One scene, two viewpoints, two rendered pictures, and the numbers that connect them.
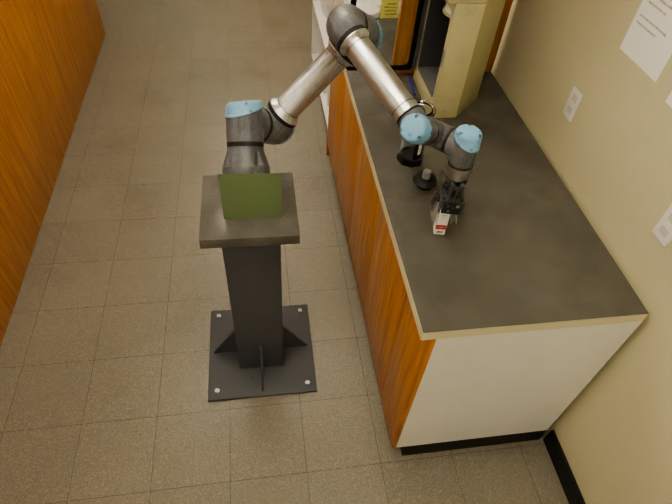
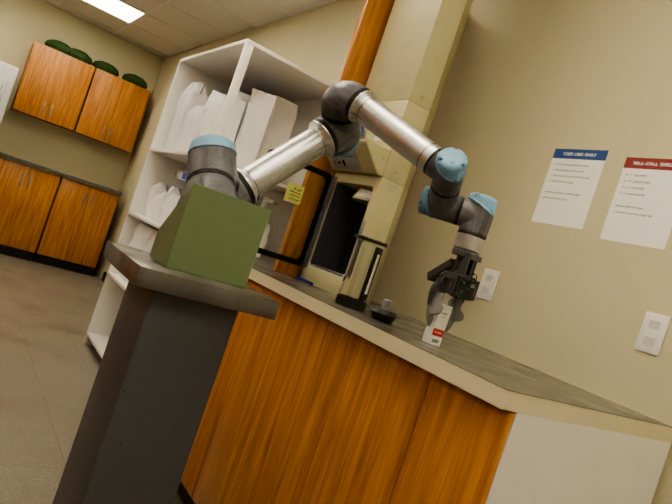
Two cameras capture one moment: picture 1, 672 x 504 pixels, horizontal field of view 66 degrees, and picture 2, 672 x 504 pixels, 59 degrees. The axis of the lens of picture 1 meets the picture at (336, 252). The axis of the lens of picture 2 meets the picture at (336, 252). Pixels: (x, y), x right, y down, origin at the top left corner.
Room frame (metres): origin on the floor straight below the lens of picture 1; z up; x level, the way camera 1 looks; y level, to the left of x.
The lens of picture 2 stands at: (-0.10, 0.54, 1.08)
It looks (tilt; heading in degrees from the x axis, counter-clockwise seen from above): 0 degrees down; 338
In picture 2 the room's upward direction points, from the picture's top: 19 degrees clockwise
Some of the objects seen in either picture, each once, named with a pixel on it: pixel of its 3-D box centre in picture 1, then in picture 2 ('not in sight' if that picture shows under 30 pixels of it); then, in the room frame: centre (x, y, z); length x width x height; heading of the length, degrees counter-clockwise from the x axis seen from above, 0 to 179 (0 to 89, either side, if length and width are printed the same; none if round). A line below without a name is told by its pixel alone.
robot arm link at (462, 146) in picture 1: (464, 146); (476, 215); (1.22, -0.33, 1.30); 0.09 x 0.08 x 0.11; 56
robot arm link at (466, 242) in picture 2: (459, 169); (469, 245); (1.21, -0.34, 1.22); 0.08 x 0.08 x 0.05
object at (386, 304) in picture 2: (425, 177); (384, 310); (1.47, -0.30, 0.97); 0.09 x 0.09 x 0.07
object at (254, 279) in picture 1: (256, 292); (121, 473); (1.28, 0.31, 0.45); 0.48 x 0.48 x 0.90; 11
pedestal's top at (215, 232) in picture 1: (249, 208); (188, 278); (1.28, 0.31, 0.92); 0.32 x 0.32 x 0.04; 11
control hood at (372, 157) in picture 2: not in sight; (350, 156); (2.05, -0.26, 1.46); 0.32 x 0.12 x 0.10; 12
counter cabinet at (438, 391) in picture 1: (424, 205); (314, 427); (1.90, -0.41, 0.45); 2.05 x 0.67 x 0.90; 12
